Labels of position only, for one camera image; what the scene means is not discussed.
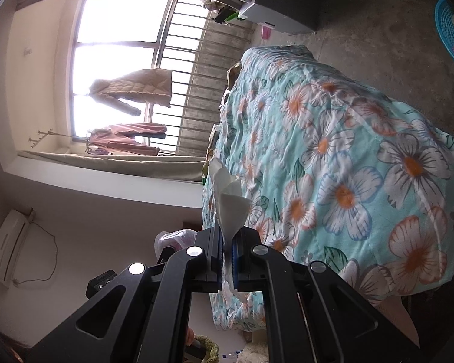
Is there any pink hanging garment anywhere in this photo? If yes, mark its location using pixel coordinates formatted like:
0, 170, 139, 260
86, 123, 168, 157

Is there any grey cabinet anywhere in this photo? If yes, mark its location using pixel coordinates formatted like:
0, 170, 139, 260
238, 0, 331, 35

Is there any air conditioner cable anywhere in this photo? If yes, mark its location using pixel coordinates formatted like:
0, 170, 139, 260
11, 220, 60, 285

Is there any white fluffy cloth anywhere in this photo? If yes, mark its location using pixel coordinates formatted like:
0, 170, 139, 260
236, 342, 270, 363

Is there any teal floral blanket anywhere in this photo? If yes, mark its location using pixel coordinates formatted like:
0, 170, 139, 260
200, 44, 454, 334

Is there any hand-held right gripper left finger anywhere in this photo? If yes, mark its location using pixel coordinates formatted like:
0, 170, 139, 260
23, 227, 225, 363

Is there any metal balcony railing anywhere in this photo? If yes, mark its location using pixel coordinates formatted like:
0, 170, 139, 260
147, 2, 255, 156

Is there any white air conditioner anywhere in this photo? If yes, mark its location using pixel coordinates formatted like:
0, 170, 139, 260
0, 208, 33, 290

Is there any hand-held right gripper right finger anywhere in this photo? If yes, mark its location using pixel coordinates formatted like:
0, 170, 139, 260
230, 230, 429, 363

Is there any wall hook rack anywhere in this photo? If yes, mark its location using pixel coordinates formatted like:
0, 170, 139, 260
28, 128, 54, 149

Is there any blue mesh wastebasket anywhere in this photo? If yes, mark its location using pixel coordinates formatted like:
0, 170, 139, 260
434, 0, 454, 96

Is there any white tissue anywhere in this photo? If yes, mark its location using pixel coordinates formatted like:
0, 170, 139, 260
208, 157, 252, 304

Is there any beige down coat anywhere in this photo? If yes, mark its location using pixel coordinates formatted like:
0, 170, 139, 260
88, 68, 173, 117

